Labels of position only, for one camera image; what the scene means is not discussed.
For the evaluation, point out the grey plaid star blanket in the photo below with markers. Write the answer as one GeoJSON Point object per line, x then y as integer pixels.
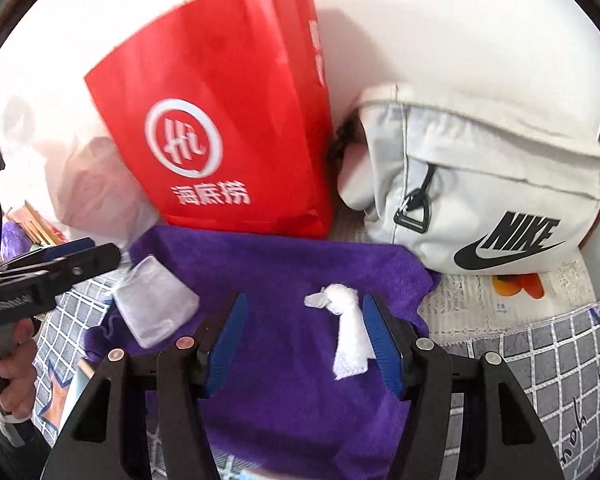
{"type": "Point", "coordinates": [555, 365]}

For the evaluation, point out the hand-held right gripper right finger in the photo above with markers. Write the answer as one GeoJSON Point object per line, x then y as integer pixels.
{"type": "Point", "coordinates": [384, 350]}

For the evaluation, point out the printed newspaper sheet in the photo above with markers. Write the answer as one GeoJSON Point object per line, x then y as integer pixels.
{"type": "Point", "coordinates": [460, 310]}

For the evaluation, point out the small white tissue packet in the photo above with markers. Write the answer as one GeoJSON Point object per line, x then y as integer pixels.
{"type": "Point", "coordinates": [152, 300]}

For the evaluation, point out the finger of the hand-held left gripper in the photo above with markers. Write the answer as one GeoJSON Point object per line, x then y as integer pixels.
{"type": "Point", "coordinates": [85, 260]}
{"type": "Point", "coordinates": [75, 247]}

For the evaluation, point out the light grey sling bag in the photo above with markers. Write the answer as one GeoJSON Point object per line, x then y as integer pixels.
{"type": "Point", "coordinates": [480, 185]}

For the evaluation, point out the purple towel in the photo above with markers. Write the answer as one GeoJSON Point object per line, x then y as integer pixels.
{"type": "Point", "coordinates": [280, 270]}

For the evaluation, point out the person's left hand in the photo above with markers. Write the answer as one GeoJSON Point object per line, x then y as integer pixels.
{"type": "Point", "coordinates": [19, 365]}

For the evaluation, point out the red paper bag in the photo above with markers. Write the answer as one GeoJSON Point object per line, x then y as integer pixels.
{"type": "Point", "coordinates": [220, 110]}

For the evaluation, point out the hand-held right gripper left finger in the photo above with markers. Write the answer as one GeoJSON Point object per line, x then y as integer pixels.
{"type": "Point", "coordinates": [227, 345]}

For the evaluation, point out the white tissue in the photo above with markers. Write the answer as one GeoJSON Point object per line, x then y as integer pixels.
{"type": "Point", "coordinates": [350, 330]}

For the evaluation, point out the white plastic shopping bag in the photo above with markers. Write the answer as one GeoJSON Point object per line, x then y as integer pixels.
{"type": "Point", "coordinates": [80, 185]}

